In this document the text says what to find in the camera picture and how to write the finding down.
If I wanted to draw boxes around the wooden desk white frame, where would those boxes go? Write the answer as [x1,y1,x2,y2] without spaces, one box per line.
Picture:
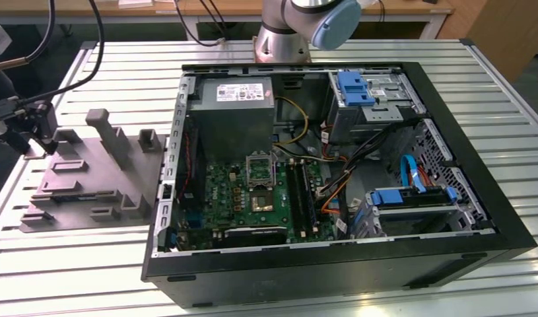
[0,0,456,41]

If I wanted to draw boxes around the black graphics card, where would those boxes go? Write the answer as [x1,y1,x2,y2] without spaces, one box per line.
[222,225,291,248]

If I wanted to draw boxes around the black cable bundle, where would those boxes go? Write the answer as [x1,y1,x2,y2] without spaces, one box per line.
[318,120,423,199]

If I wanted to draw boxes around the green motherboard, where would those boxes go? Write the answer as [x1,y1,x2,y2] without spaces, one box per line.
[171,150,340,251]

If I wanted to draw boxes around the metal disk bay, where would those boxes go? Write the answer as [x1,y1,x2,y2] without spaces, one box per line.
[351,197,498,239]

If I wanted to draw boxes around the metal drive cage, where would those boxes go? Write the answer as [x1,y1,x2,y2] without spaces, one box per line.
[327,70,428,145]

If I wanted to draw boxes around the white box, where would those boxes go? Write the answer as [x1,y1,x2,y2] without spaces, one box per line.
[118,0,156,10]

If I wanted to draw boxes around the grey parts rack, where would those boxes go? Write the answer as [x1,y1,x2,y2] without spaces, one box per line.
[21,108,170,234]

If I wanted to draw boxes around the CPU socket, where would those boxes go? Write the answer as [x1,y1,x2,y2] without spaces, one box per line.
[248,190,278,213]

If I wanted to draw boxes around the grey power supply unit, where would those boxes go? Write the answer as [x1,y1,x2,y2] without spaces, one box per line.
[187,78,279,159]

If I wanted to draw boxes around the blue plastic drive bracket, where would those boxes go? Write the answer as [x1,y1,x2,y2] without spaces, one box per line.
[338,71,379,108]

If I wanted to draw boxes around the black cable with silver plug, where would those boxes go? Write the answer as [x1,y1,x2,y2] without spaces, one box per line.
[172,0,231,47]

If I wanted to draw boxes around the black camera cable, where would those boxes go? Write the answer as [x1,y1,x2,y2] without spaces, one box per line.
[18,0,106,103]

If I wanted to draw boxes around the dark RAM stick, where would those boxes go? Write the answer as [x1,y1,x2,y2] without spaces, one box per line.
[49,194,99,203]

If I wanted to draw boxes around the blue flat wire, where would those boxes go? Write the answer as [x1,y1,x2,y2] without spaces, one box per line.
[400,154,428,195]

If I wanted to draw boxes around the red black fan wire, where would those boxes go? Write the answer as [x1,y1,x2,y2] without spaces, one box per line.
[176,131,198,201]

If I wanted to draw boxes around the orange wires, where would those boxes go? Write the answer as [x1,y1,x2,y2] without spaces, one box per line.
[320,194,343,217]

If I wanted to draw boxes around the yellow wire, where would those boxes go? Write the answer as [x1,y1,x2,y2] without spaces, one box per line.
[272,95,310,145]

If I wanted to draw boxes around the black RAM slot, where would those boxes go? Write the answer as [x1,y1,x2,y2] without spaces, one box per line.
[298,158,322,232]
[286,159,311,238]

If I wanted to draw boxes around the black PC case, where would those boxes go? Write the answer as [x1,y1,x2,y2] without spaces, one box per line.
[140,61,538,310]

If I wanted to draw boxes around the black cable with brown sleeve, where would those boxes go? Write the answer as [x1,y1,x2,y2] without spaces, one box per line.
[0,0,58,73]

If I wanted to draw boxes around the black case fan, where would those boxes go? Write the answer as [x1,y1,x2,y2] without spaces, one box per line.
[180,117,210,212]

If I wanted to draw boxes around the hard disk in blue carrier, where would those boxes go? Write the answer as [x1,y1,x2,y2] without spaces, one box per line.
[368,186,459,209]

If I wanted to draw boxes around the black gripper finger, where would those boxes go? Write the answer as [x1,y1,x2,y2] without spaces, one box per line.
[25,100,59,155]
[0,130,33,155]

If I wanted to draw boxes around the wooden cabinet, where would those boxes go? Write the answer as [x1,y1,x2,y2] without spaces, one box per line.
[439,0,538,83]

